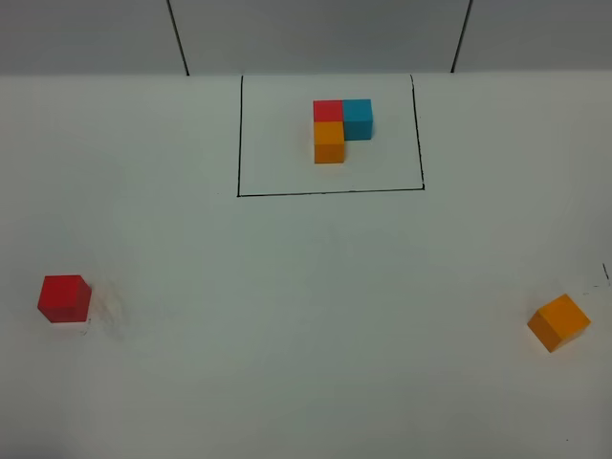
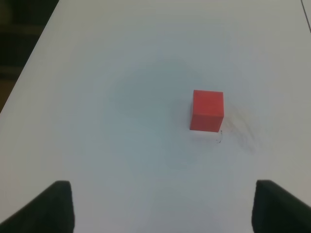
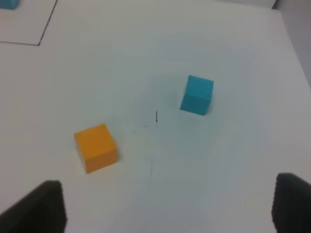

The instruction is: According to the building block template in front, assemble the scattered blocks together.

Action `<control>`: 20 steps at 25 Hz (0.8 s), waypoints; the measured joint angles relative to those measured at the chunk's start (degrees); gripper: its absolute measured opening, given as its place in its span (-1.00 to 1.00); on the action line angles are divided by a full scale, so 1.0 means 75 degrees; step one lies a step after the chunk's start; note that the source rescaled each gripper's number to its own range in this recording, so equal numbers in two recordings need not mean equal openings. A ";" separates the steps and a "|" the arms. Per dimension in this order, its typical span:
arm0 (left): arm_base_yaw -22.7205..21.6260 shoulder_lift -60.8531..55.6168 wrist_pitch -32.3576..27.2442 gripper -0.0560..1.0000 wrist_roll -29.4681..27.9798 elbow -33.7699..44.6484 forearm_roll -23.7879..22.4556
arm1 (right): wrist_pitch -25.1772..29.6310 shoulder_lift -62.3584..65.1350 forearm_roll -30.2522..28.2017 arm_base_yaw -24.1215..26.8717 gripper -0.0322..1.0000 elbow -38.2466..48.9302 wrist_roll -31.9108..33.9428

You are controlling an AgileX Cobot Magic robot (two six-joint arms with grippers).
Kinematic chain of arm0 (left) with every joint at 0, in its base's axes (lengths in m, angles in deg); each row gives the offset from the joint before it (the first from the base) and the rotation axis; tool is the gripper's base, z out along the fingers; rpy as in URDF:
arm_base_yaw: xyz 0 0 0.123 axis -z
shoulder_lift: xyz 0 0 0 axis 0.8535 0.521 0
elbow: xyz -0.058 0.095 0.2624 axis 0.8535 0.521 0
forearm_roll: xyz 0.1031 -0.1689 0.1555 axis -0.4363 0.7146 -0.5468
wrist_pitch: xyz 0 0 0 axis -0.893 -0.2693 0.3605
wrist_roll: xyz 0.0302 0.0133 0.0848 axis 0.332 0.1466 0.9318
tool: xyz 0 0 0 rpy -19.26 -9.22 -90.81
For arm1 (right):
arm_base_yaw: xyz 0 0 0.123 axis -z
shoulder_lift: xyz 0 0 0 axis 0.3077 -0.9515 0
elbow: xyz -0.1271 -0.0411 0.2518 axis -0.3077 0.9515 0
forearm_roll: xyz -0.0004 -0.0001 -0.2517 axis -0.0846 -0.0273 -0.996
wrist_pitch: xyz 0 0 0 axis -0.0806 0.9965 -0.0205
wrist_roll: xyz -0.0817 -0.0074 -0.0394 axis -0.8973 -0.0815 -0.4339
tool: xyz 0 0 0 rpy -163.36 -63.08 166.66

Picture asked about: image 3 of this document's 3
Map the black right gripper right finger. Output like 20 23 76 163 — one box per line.
271 173 311 233

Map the blue template cube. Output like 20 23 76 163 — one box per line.
0 0 19 10

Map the blue wooden cube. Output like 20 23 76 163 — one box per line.
180 75 214 116

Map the orange wooden cube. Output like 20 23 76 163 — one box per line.
74 124 118 174

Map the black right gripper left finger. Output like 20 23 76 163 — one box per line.
0 180 67 233

